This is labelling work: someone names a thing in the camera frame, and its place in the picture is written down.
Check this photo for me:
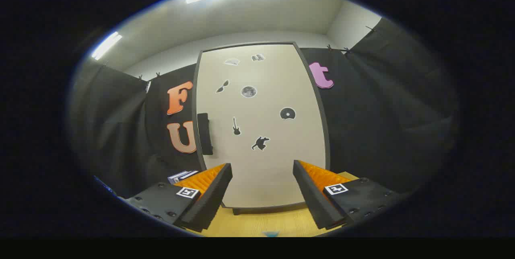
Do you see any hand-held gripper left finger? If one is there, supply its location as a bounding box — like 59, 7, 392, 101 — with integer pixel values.
123, 163, 233, 232

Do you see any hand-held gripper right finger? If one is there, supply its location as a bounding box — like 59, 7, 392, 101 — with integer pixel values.
293, 160, 405, 230

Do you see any black door handle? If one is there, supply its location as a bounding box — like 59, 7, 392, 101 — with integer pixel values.
197, 113, 214, 156

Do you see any grey cabinet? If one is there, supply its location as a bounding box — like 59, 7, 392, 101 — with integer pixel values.
192, 41, 331, 216

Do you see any stack of grey books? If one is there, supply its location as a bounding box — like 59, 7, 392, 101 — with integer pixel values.
168, 170, 200, 185

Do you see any black backdrop cloth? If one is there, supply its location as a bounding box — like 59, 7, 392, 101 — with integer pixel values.
68, 18, 459, 199

